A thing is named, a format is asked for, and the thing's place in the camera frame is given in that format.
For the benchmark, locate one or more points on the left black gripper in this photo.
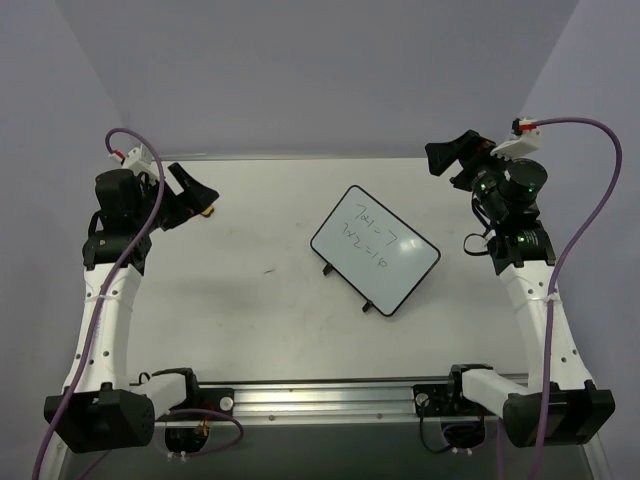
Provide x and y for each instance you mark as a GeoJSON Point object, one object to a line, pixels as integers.
{"type": "Point", "coordinates": [167, 203]}

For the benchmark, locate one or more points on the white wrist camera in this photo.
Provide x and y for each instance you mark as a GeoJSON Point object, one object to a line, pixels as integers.
{"type": "Point", "coordinates": [525, 138]}
{"type": "Point", "coordinates": [138, 159]}

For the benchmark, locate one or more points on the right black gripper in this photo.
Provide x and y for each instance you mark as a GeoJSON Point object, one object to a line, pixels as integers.
{"type": "Point", "coordinates": [466, 167]}

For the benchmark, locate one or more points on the aluminium rail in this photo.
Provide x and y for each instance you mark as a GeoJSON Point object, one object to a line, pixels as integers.
{"type": "Point", "coordinates": [331, 402]}

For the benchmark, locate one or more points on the white whiteboard black frame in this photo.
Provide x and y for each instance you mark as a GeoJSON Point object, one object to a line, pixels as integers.
{"type": "Point", "coordinates": [376, 252]}

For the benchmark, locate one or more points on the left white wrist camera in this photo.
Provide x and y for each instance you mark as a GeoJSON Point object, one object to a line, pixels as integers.
{"type": "Point", "coordinates": [138, 159]}

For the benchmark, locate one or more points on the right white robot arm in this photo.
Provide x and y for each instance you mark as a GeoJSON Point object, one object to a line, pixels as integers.
{"type": "Point", "coordinates": [560, 399]}

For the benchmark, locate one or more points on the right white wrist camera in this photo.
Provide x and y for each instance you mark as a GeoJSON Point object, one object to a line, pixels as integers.
{"type": "Point", "coordinates": [525, 138]}

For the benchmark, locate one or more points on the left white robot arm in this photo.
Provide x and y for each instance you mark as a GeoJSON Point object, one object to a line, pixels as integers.
{"type": "Point", "coordinates": [98, 410]}

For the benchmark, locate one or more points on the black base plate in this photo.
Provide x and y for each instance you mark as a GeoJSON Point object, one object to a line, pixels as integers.
{"type": "Point", "coordinates": [434, 400]}
{"type": "Point", "coordinates": [215, 398]}

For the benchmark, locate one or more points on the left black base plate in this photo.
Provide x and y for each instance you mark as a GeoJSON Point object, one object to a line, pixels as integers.
{"type": "Point", "coordinates": [215, 398]}

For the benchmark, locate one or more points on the yellow whiteboard eraser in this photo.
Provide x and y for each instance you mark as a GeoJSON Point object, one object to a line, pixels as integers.
{"type": "Point", "coordinates": [208, 212]}

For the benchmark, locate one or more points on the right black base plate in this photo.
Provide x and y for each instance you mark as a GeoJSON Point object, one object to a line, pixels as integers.
{"type": "Point", "coordinates": [434, 400]}

